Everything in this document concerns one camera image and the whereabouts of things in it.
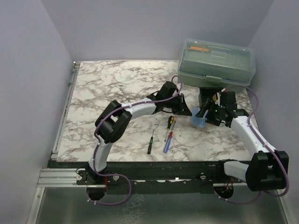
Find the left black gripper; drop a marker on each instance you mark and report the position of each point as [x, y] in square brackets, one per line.
[181, 108]

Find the aluminium rail frame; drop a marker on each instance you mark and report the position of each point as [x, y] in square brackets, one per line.
[94, 85]

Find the black front mounting bar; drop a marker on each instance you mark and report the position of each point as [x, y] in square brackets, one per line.
[121, 178]

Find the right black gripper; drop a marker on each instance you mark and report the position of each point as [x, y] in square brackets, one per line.
[212, 121]

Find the translucent green toolbox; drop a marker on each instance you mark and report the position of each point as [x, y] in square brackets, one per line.
[222, 66]

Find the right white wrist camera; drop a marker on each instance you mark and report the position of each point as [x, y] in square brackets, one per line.
[217, 96]

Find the small green black screwdriver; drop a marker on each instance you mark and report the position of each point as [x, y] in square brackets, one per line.
[150, 143]

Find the black yellow screwdriver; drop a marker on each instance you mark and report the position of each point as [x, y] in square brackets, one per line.
[170, 122]

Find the orange tool inside toolbox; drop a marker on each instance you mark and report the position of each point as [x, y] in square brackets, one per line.
[199, 49]

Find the blue red screwdriver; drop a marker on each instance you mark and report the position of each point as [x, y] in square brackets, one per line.
[168, 141]

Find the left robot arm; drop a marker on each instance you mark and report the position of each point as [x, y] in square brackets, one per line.
[114, 120]

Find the black card stand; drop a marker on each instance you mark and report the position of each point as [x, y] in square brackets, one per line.
[206, 93]

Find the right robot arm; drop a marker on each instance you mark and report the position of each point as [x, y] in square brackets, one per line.
[267, 169]

